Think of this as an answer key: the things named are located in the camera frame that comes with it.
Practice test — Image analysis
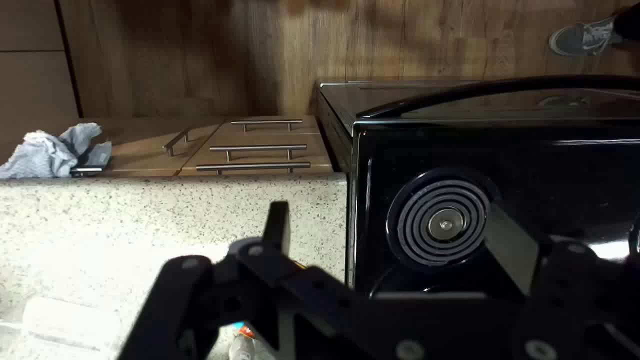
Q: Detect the clear plastic container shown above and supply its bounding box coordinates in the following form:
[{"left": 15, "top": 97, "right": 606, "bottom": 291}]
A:
[{"left": 19, "top": 297, "right": 132, "bottom": 360}]

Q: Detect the dark trouser leg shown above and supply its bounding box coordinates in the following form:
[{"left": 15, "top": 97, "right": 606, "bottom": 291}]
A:
[{"left": 611, "top": 2, "right": 640, "bottom": 42}]

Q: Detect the metal drawer handle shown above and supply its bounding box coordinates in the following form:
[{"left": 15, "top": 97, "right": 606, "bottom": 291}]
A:
[
  {"left": 208, "top": 143, "right": 311, "bottom": 163},
  {"left": 194, "top": 160, "right": 313, "bottom": 179},
  {"left": 162, "top": 127, "right": 196, "bottom": 158}
]

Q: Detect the black electric stove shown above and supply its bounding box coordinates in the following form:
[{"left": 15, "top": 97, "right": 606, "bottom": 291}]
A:
[{"left": 315, "top": 74, "right": 640, "bottom": 303}]

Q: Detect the black coil burner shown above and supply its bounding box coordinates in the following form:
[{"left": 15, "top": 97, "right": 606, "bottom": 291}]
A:
[{"left": 385, "top": 168, "right": 501, "bottom": 270}]

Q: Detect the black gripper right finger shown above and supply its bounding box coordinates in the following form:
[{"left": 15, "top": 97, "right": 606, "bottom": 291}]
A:
[{"left": 487, "top": 202, "right": 640, "bottom": 360}]

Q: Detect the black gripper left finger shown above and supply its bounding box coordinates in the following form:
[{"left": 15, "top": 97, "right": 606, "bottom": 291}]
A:
[{"left": 119, "top": 198, "right": 403, "bottom": 360}]

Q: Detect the grey sneaker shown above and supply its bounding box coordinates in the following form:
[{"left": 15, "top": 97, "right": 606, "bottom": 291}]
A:
[{"left": 546, "top": 18, "right": 626, "bottom": 60}]

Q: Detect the orange snack packet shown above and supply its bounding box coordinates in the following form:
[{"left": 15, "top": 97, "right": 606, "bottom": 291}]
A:
[{"left": 226, "top": 321, "right": 265, "bottom": 344}]

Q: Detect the grey cloth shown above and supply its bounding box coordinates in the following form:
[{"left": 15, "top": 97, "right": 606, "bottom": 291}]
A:
[{"left": 0, "top": 121, "right": 114, "bottom": 180}]

